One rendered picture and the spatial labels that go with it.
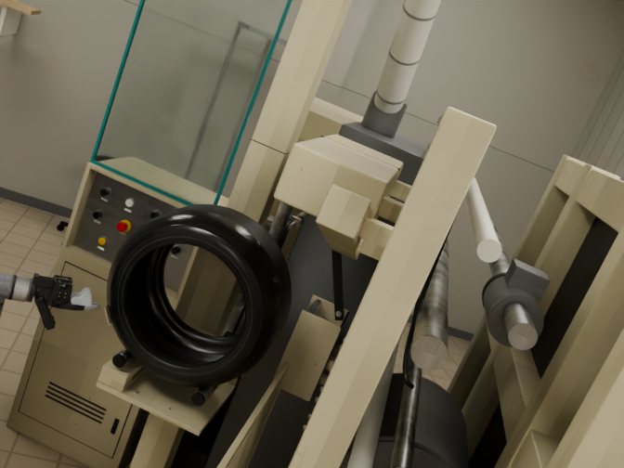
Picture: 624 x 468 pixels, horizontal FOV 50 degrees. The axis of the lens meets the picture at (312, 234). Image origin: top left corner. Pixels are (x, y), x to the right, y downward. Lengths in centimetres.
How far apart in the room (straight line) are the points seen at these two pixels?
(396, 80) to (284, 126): 57
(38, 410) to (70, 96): 313
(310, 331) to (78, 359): 116
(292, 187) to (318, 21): 78
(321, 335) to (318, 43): 97
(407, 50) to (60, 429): 215
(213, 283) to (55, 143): 361
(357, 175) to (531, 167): 500
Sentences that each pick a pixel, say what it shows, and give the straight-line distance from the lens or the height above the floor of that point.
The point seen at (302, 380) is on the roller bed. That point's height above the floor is 96.
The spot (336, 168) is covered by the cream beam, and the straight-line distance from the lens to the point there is 163.
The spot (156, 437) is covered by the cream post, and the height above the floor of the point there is 46.
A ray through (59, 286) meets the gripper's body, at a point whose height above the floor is 108.
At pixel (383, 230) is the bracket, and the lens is 162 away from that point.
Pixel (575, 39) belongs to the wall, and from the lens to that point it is 654.
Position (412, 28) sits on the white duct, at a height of 220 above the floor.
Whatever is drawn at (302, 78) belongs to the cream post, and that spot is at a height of 191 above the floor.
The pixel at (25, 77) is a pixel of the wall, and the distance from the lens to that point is 584.
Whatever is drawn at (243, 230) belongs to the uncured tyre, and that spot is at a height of 144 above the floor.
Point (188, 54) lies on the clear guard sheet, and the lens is 270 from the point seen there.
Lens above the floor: 200
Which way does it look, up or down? 14 degrees down
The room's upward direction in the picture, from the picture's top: 22 degrees clockwise
